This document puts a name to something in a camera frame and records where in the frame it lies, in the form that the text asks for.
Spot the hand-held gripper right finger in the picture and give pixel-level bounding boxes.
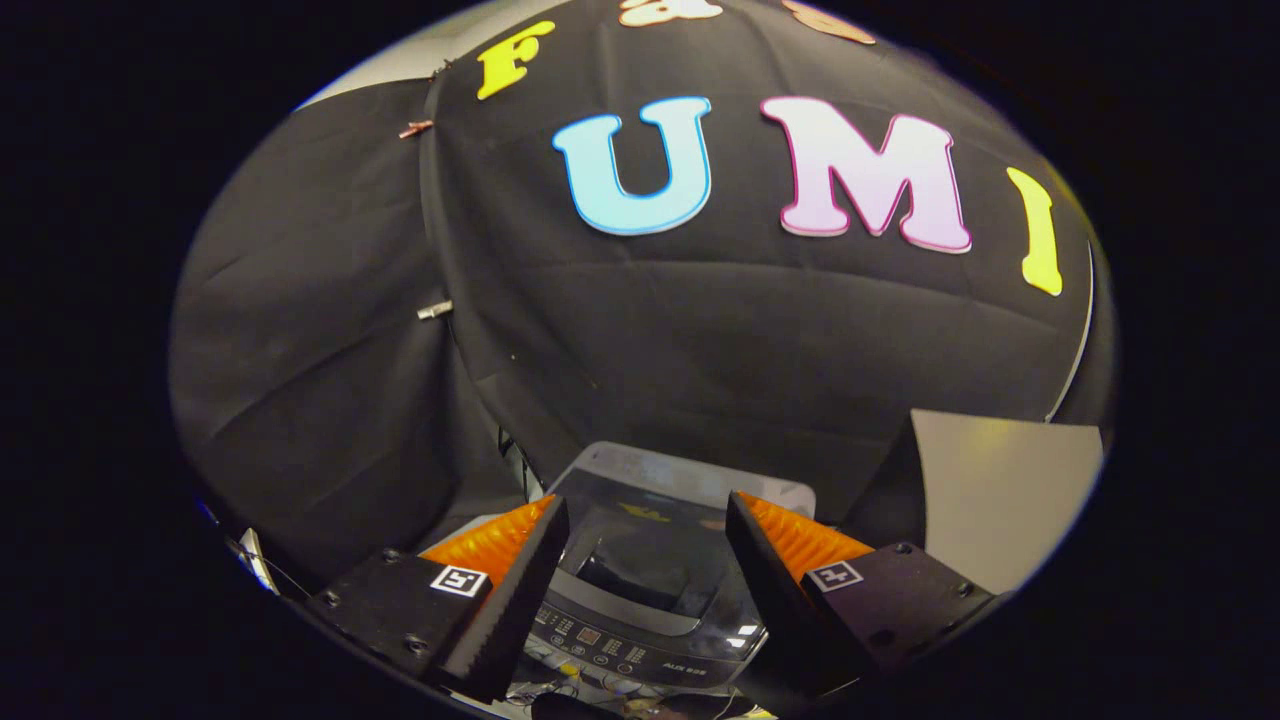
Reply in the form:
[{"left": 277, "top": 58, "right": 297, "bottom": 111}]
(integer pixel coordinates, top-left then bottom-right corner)
[{"left": 725, "top": 490, "right": 999, "bottom": 716}]

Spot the white board panel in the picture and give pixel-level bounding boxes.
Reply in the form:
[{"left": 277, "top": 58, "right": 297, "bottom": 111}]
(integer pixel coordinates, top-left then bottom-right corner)
[{"left": 910, "top": 408, "right": 1107, "bottom": 596}]

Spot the black backdrop cloth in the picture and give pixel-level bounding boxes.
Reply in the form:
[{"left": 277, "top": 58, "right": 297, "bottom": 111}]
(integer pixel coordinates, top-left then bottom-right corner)
[{"left": 168, "top": 0, "right": 1119, "bottom": 601}]

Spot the grey top-load washing machine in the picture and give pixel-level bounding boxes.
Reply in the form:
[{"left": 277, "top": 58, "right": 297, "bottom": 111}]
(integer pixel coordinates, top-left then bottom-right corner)
[{"left": 505, "top": 440, "right": 816, "bottom": 716}]

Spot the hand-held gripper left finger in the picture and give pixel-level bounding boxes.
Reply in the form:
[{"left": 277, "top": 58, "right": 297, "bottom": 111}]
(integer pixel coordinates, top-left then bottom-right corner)
[{"left": 305, "top": 493, "right": 571, "bottom": 706}]

